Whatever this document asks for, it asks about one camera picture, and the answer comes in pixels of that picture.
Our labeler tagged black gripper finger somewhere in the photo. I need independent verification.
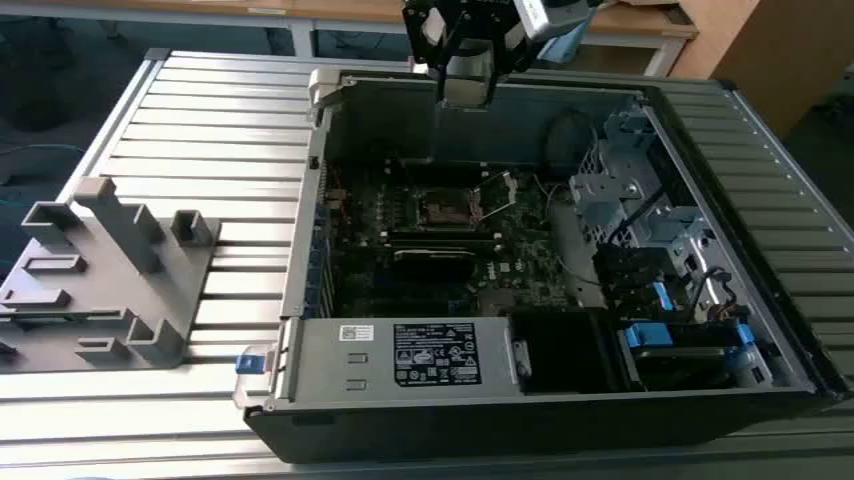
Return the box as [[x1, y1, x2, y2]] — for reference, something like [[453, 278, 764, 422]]
[[484, 42, 508, 107], [431, 37, 461, 108]]

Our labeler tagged silver CPU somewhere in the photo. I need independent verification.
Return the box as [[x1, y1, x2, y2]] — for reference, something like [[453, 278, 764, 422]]
[[443, 74, 492, 110]]

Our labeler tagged CPU socket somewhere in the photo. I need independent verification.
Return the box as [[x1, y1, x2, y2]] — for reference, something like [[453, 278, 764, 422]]
[[413, 185, 487, 232]]

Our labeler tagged black RAM slot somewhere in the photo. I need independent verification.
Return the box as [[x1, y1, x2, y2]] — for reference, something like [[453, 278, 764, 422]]
[[389, 229, 495, 241], [388, 238, 503, 251]]

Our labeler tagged beige case latch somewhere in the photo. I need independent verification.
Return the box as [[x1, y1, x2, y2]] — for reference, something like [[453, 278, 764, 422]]
[[306, 68, 353, 124]]

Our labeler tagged silver metal drive cage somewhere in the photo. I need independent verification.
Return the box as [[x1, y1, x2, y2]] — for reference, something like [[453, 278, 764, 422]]
[[567, 107, 719, 281]]

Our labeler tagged green motherboard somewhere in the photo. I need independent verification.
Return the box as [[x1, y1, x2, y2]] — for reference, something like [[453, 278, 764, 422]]
[[325, 169, 588, 319]]

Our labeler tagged small black graphics card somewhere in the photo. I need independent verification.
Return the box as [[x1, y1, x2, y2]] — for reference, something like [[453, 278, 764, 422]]
[[391, 248, 479, 287]]

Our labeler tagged wooden cabinet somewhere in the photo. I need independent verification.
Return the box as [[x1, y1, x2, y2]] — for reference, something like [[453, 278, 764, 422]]
[[668, 0, 854, 139]]

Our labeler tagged brown chipset heatsink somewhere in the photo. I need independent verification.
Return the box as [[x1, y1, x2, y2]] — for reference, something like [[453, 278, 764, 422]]
[[477, 288, 520, 317]]

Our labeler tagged wide blue drive latch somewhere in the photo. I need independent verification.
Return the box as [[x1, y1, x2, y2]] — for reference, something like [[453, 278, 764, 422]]
[[623, 322, 672, 350]]

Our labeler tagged grey plastic parts rack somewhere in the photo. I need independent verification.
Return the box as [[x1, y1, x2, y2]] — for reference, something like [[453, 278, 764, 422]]
[[0, 175, 222, 374]]

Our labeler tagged silver power supply unit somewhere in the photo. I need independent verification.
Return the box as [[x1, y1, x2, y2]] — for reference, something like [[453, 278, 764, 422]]
[[264, 315, 528, 401]]

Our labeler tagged tall blue drive clip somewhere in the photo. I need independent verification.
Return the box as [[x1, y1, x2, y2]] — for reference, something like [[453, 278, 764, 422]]
[[731, 322, 759, 374]]

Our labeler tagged black hard disk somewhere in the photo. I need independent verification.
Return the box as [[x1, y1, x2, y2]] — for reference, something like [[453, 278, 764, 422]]
[[629, 347, 728, 392]]

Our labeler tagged black open PC case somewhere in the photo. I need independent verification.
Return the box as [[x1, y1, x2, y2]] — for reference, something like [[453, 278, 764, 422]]
[[230, 67, 854, 465]]

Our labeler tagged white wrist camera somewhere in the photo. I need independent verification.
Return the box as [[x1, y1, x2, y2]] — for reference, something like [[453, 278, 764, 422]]
[[519, 0, 595, 39]]

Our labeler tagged wooden desk white frame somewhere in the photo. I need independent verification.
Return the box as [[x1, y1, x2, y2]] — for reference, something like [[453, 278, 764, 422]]
[[0, 0, 700, 77]]

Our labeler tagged grey plastic cable guide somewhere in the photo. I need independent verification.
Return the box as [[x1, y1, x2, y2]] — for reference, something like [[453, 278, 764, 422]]
[[547, 199, 608, 309]]

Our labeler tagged black drive wire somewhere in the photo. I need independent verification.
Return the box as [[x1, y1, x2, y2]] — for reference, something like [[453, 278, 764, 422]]
[[692, 267, 729, 321]]

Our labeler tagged blue floor cable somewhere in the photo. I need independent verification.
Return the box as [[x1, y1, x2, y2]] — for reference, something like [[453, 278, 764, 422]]
[[0, 142, 86, 157]]

